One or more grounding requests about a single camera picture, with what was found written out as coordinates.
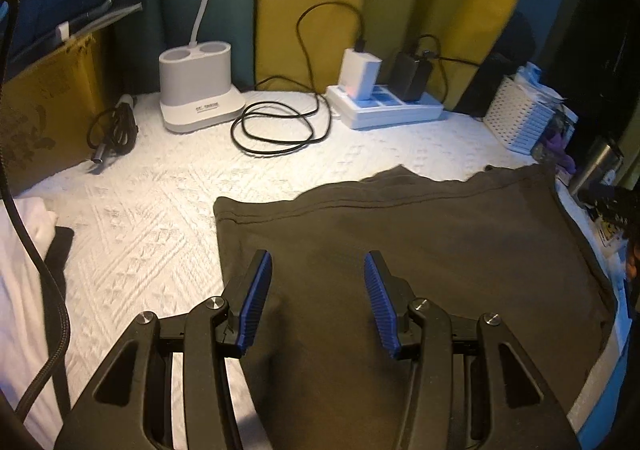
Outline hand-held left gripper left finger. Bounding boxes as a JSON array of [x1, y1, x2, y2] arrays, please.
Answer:
[[52, 249, 273, 450]]

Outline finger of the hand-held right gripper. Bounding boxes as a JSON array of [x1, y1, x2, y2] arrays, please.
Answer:
[[591, 184, 621, 204]]

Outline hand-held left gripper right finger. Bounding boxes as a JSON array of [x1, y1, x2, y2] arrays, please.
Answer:
[[364, 250, 583, 450]]

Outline brown t-shirt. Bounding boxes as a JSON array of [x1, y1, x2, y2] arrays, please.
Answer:
[[214, 163, 617, 450]]

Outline steel thermos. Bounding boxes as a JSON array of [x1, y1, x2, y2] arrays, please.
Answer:
[[567, 137, 625, 204]]

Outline white printed mug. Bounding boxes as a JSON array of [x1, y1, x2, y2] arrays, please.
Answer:
[[592, 215, 627, 251]]

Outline purple item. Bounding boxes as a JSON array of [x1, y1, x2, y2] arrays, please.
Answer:
[[547, 133, 577, 172]]

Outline white plastic basket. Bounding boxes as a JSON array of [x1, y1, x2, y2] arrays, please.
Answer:
[[482, 75, 552, 155]]

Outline papers in basket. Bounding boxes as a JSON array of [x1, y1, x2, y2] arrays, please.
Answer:
[[515, 63, 568, 106]]

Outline white textured table cloth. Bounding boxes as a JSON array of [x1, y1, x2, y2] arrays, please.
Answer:
[[10, 90, 631, 450]]

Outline white power strip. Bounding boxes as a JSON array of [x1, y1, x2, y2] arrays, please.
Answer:
[[326, 84, 445, 130]]

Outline white lamp base holder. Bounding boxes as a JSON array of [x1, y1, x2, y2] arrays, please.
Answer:
[[159, 0, 247, 134]]

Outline black charger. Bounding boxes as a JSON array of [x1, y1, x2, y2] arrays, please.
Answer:
[[391, 50, 432, 102]]

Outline white charger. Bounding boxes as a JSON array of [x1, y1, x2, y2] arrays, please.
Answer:
[[339, 49, 382, 102]]

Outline white folded cloth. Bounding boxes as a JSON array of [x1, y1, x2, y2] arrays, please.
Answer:
[[0, 197, 68, 450]]

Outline long black coiled cable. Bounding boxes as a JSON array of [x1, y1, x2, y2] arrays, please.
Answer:
[[231, 3, 366, 157]]

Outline short black charger cable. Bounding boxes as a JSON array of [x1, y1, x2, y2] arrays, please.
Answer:
[[412, 34, 482, 67]]

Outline bundled black cable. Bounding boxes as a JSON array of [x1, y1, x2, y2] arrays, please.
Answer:
[[86, 94, 139, 174]]

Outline black braided cable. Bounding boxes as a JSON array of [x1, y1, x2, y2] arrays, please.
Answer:
[[0, 0, 72, 433]]

